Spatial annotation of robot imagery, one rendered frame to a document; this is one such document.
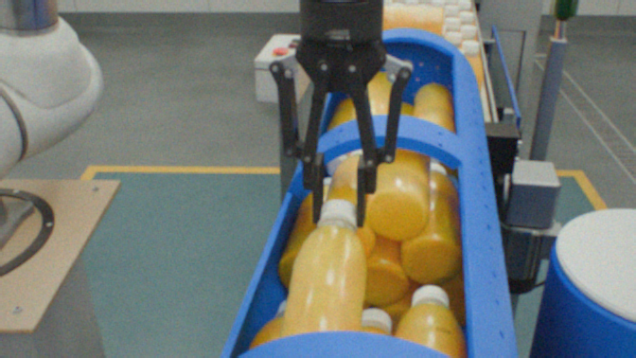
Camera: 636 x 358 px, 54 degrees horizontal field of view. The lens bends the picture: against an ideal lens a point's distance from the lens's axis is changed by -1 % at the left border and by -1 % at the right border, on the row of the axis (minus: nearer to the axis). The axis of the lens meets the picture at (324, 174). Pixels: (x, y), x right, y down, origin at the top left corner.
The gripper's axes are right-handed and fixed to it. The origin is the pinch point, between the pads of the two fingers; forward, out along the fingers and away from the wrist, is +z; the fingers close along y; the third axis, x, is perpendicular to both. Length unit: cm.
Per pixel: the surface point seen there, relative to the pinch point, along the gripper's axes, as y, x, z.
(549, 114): 41, 102, 32
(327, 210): -1.1, -1.2, 1.7
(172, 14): -203, 457, 108
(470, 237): 13.5, -2.0, 3.0
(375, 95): 0.2, 44.2, 6.9
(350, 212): 1.3, -1.1, 1.7
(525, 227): 35, 73, 49
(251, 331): -8.8, -5.6, 15.1
